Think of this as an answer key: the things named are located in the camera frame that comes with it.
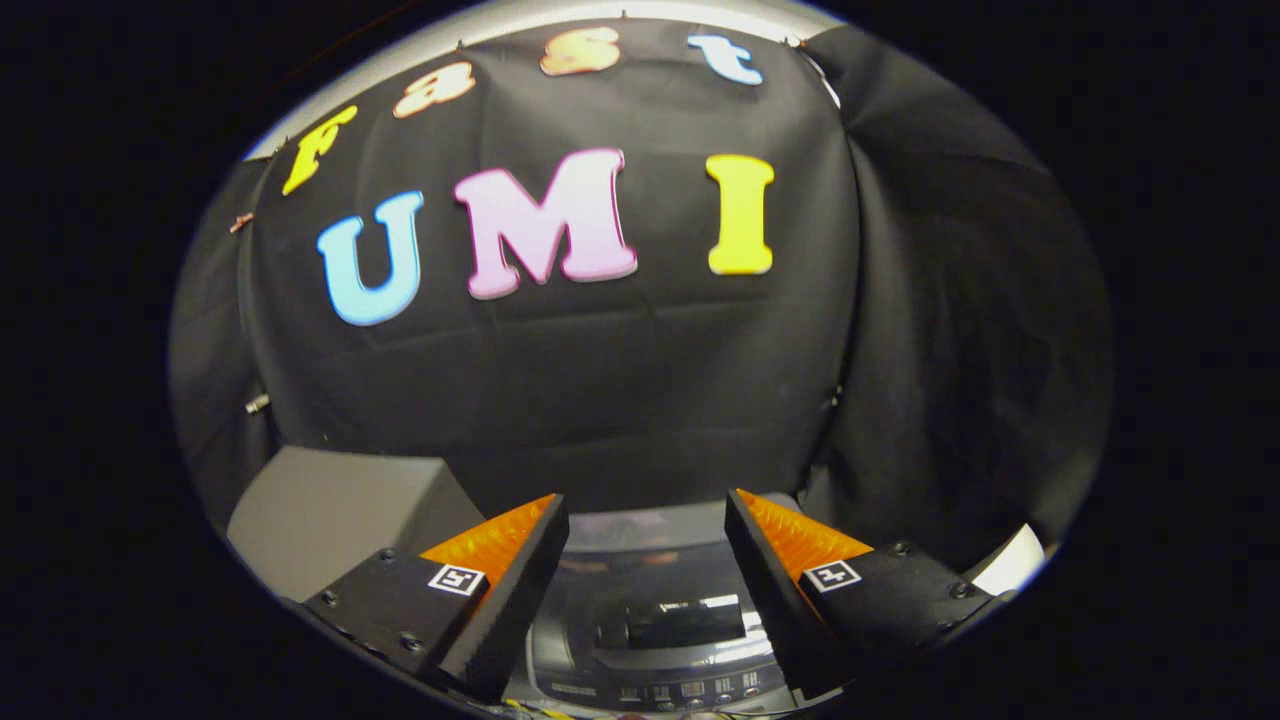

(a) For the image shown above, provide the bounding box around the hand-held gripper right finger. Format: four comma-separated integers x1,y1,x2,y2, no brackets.
724,488,1001,701

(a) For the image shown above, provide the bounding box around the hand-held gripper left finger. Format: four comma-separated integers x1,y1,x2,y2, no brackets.
300,492,571,703

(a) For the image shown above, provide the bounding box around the grey washing machine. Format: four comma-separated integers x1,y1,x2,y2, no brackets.
500,495,811,716

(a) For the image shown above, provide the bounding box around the white board with black marks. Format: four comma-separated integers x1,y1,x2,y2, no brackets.
968,522,1046,598

